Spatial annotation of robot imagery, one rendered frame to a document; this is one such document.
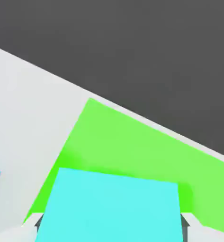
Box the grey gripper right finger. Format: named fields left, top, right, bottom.
left=180, top=213, right=224, bottom=242

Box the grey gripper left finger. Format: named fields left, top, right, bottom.
left=0, top=212, right=45, bottom=242

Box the large green box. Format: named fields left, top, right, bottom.
left=23, top=97, right=224, bottom=236

